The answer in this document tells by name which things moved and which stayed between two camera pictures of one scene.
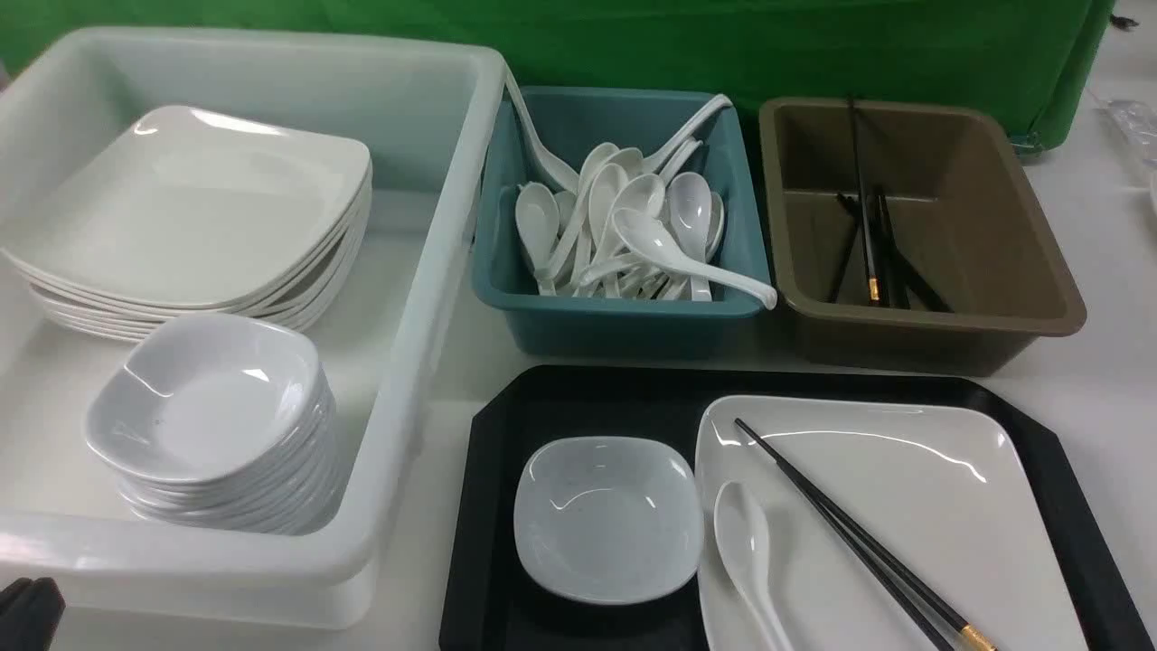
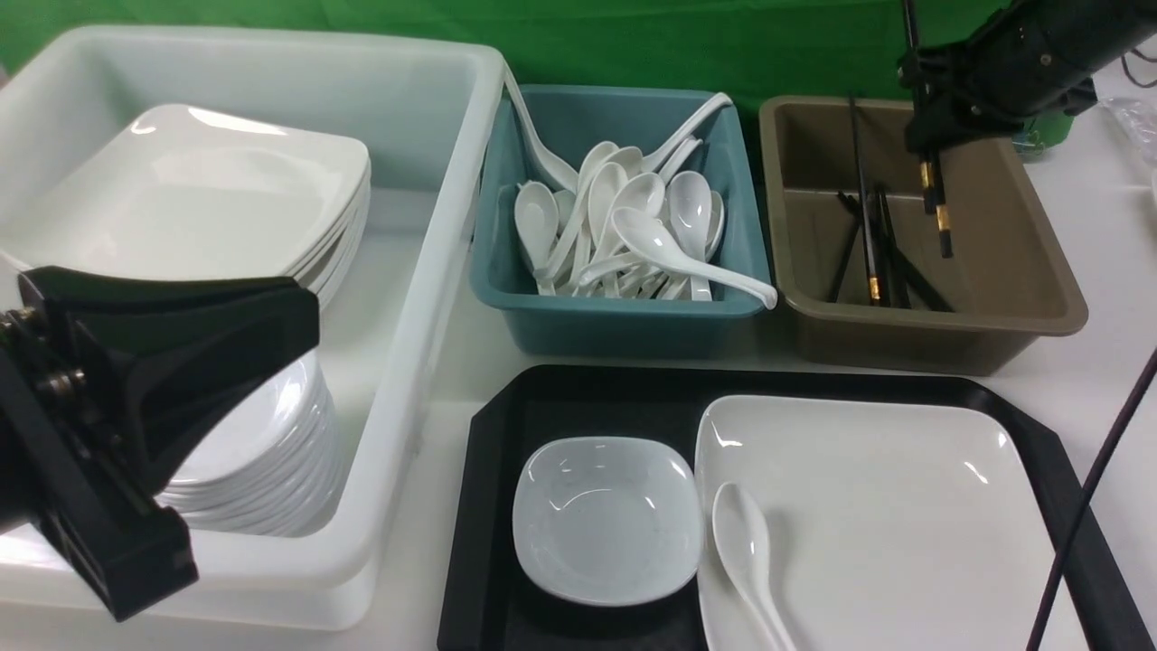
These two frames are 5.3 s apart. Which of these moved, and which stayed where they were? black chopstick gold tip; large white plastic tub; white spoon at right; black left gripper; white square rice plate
Moved: black chopstick gold tip; black left gripper
Stayed: white square rice plate; large white plastic tub; white spoon at right
